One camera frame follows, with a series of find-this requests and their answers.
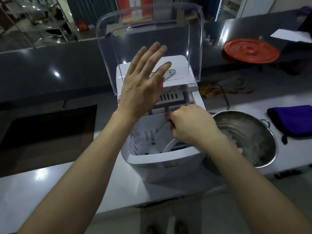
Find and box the person's right hand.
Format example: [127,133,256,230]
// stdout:
[165,103,221,147]

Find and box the person's left hand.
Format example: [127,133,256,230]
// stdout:
[117,41,172,120]

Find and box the clear plastic ice scoop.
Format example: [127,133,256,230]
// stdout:
[156,121,181,154]

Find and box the person's right forearm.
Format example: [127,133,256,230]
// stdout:
[206,133,312,234]

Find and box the person's left forearm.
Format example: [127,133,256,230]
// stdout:
[15,108,140,234]

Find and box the clear ice maker lid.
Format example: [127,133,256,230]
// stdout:
[96,3,204,96]

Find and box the white ice maker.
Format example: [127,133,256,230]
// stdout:
[116,55,208,183]

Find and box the orange poster box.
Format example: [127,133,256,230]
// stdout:
[115,0,153,25]

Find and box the yellow packet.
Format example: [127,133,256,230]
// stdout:
[198,80,254,99]

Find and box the pile of ice cubes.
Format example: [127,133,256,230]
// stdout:
[225,134,245,155]

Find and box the steel pot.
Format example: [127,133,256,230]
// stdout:
[210,110,279,169]

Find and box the red round lid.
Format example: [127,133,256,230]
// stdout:
[223,38,281,64]

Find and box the metal rack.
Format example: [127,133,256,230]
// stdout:
[0,0,70,48]

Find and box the purple cloth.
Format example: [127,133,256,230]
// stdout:
[267,105,312,145]

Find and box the dark sink basin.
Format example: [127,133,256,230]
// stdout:
[0,104,98,178]

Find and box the white paper sheet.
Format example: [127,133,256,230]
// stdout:
[270,29,312,44]

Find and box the black power cable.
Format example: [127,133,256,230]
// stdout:
[214,81,231,111]

